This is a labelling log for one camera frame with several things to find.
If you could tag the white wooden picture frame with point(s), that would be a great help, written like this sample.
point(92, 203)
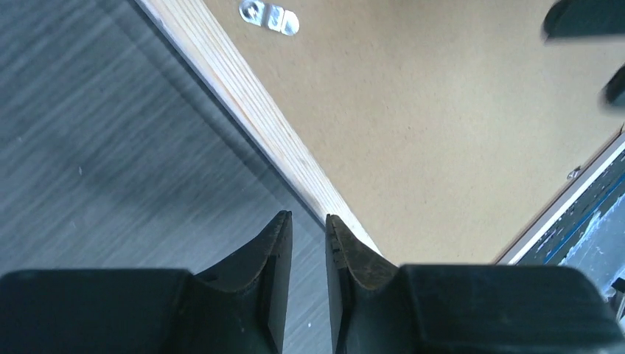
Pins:
point(254, 117)

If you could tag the silver turn clip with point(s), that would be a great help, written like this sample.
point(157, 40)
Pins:
point(574, 173)
point(270, 16)

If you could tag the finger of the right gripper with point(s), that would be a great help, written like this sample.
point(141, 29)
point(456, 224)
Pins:
point(584, 18)
point(613, 93)

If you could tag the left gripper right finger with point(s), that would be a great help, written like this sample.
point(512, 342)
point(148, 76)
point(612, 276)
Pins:
point(377, 307)

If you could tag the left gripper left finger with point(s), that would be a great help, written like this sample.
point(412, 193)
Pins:
point(236, 306)

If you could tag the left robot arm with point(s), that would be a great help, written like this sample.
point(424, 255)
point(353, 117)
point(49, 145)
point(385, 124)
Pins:
point(617, 293)

